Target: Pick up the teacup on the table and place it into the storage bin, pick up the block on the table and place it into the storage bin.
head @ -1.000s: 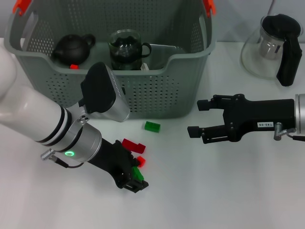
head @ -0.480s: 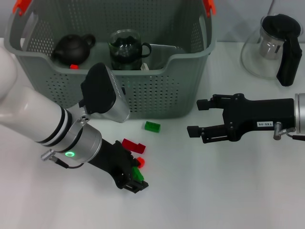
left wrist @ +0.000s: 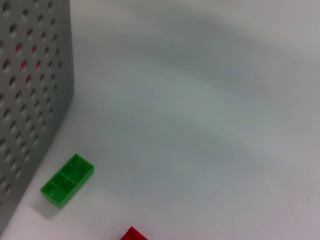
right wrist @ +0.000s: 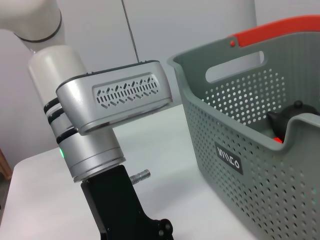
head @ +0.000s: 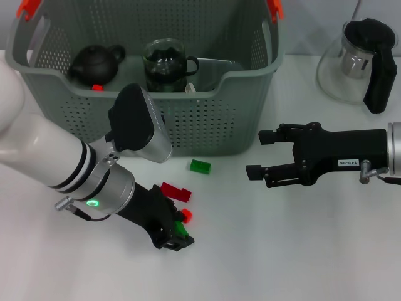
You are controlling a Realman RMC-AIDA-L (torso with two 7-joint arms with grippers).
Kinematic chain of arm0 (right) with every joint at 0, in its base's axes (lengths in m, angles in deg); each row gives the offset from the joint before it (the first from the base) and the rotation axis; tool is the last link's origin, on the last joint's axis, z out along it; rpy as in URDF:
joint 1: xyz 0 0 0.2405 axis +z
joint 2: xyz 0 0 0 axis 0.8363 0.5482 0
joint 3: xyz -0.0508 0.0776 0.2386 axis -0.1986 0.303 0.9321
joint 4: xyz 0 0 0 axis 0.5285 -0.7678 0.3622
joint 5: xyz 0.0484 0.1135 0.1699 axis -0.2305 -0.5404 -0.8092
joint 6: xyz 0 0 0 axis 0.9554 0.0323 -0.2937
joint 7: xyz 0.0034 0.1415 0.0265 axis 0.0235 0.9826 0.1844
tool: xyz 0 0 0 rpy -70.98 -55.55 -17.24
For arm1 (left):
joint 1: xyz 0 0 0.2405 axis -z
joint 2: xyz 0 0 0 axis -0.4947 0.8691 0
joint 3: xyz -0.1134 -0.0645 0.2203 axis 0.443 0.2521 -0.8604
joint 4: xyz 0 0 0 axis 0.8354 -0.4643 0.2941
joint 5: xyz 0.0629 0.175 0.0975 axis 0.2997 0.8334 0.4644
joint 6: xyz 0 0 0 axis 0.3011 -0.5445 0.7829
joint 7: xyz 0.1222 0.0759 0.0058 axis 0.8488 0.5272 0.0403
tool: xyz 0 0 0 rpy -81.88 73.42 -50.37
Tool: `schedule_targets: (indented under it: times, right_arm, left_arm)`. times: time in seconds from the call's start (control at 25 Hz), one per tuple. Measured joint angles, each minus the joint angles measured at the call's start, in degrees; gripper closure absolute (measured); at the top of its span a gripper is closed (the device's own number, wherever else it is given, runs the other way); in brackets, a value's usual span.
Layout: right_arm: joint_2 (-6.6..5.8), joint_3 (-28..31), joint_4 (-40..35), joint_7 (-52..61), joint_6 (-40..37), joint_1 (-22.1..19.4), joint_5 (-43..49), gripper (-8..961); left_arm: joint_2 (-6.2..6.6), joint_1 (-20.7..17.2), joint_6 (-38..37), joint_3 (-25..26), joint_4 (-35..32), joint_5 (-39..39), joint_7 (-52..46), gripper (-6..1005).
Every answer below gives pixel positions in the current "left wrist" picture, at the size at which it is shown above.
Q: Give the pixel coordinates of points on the green toy brick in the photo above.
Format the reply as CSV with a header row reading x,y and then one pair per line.
x,y
67,181

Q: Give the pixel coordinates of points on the long red toy brick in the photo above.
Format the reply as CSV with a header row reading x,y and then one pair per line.
x,y
23,64

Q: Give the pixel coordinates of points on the grey perforated plastic storage bin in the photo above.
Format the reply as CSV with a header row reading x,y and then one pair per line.
x,y
25,112

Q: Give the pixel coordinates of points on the dark red toy brick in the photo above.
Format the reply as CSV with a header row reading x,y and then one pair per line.
x,y
132,234

